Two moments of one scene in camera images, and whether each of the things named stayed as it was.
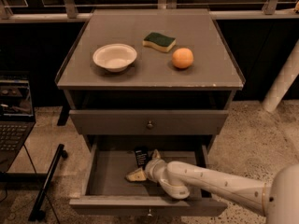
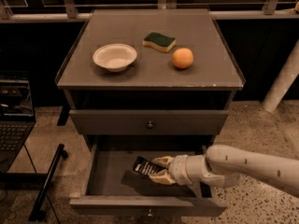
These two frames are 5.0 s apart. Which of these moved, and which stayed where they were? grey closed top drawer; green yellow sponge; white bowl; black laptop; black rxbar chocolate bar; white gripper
Moved: white gripper; black rxbar chocolate bar
Stayed: grey closed top drawer; white bowl; black laptop; green yellow sponge
